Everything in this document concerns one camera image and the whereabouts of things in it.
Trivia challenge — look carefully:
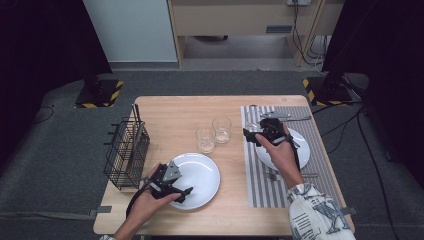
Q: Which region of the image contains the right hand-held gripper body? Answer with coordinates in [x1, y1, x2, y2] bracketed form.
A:
[259, 111, 292, 146]

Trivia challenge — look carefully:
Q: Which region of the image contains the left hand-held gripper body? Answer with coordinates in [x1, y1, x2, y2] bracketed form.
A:
[148, 160, 183, 201]

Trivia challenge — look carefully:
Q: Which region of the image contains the white plate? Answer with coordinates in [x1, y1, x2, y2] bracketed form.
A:
[168, 152, 222, 211]
[254, 126, 311, 172]

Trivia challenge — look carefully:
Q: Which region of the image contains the metal knife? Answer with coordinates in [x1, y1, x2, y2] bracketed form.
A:
[259, 115, 313, 124]

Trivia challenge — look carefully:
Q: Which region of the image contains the black wire cutlery basket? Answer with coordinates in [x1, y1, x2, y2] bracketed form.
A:
[103, 116, 151, 191]

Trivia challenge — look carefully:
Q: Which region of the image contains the metal fork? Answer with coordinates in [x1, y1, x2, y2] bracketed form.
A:
[265, 170, 320, 182]

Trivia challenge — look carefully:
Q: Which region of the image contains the person's right hand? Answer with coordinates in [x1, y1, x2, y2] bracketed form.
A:
[254, 123, 303, 190]

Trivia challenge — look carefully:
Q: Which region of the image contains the person's left hand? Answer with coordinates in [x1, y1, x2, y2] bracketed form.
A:
[127, 163, 182, 230]

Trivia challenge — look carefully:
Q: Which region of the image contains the metal cutlery piece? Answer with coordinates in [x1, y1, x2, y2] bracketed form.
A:
[127, 121, 146, 173]

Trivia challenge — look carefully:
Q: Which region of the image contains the grey striped placemat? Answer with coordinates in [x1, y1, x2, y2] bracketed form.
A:
[240, 105, 344, 209]

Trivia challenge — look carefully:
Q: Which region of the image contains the grey tape strip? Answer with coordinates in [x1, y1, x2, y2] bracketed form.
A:
[339, 206, 358, 217]
[89, 205, 113, 218]

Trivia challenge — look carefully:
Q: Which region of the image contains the black stand with striped base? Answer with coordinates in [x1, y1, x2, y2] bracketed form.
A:
[74, 49, 124, 109]
[302, 66, 354, 107]

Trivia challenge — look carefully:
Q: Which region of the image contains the wooden cabinet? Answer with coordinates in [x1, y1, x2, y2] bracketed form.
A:
[167, 0, 345, 69]

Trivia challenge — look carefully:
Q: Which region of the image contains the black curtain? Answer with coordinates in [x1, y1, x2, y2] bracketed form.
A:
[0, 0, 113, 168]
[321, 0, 424, 189]

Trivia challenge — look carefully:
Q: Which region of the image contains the white cabinet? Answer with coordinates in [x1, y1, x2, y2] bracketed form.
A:
[81, 0, 178, 63]

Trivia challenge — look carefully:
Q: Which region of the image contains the right hand-held gripper cable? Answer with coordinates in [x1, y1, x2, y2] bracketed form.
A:
[284, 131, 304, 173]

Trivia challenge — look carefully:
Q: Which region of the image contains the hand-held gripper cable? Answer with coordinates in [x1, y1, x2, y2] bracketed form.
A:
[125, 184, 153, 218]
[284, 131, 304, 173]

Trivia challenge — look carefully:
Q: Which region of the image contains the left hand-held gripper cable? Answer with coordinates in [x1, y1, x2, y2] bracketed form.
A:
[125, 184, 153, 218]

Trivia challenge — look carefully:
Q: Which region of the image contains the black power cable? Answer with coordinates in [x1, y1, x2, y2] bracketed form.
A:
[292, 3, 326, 67]

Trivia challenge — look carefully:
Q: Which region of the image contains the long black floor cable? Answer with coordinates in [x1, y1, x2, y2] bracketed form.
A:
[355, 106, 401, 240]

